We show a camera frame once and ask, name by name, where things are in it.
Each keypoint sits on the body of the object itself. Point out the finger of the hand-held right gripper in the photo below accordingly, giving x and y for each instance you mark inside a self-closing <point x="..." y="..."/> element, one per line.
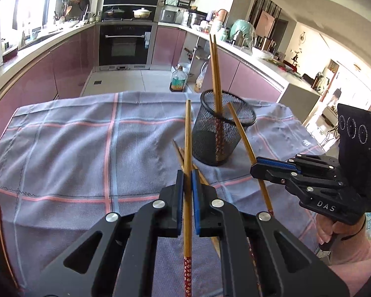
<point x="275" y="164"/>
<point x="266" y="173"/>

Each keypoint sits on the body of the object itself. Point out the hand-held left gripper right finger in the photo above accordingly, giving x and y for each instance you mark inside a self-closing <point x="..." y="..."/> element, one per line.
<point x="196" y="204"/>

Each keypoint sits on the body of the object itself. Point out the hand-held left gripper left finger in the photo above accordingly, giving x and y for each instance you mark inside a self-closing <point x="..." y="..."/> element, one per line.
<point x="181" y="201"/>

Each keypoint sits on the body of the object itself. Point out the wooden chopstick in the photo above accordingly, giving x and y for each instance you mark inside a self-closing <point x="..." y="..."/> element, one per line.
<point x="216" y="65"/>
<point x="176" y="151"/>
<point x="188" y="130"/>
<point x="212" y="65"/>
<point x="182" y="153"/>
<point x="239" y="130"/>

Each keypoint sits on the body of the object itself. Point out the black mesh utensil holder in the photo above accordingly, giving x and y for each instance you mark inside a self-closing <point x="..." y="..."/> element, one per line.
<point x="204" y="142"/>

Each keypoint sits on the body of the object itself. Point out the person's right hand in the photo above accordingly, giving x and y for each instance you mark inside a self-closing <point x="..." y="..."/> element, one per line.
<point x="326" y="230"/>

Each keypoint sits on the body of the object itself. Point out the short purple base cabinets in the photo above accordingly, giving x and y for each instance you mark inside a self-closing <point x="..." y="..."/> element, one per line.
<point x="250" y="77"/>

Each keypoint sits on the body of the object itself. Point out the grey checked cloth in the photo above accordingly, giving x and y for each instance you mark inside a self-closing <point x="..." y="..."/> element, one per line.
<point x="80" y="161"/>

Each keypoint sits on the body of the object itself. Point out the clear plastic bag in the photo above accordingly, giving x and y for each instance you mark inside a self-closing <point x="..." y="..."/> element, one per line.
<point x="201" y="80"/>

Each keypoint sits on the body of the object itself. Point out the plastic oil bottle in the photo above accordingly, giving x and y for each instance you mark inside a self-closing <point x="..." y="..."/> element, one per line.
<point x="177" y="82"/>

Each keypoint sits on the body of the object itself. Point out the mint green food cover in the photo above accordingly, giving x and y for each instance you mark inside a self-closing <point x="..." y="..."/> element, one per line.
<point x="241" y="27"/>

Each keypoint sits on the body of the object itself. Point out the pink kettle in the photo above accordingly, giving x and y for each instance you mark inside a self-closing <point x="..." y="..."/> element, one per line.
<point x="221" y="18"/>

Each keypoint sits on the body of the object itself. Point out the black built-in oven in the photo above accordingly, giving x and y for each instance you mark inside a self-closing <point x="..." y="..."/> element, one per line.
<point x="123" y="46"/>

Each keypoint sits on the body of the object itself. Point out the steel stock pot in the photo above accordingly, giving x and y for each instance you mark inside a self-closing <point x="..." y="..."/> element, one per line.
<point x="195" y="19"/>

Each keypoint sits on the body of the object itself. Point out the long purple base cabinets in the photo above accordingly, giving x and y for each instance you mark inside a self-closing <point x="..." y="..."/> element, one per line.
<point x="65" y="65"/>

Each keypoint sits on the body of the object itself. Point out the silver rice cooker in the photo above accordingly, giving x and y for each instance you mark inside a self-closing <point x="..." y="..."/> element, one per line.
<point x="168" y="16"/>

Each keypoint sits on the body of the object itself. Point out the cream casserole pot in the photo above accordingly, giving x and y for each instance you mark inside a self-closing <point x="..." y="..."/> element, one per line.
<point x="141" y="13"/>

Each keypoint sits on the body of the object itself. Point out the wok with glass lid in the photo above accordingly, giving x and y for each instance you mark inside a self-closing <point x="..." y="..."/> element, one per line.
<point x="113" y="11"/>

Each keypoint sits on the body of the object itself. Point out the black stove with hood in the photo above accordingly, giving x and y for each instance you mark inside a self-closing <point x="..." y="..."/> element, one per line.
<point x="129" y="1"/>

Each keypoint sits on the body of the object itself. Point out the black hanging frying pan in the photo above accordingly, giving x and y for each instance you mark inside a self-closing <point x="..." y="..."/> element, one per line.
<point x="84" y="3"/>

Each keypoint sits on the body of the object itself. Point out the round wall clock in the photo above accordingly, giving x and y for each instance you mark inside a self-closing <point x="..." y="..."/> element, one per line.
<point x="303" y="37"/>

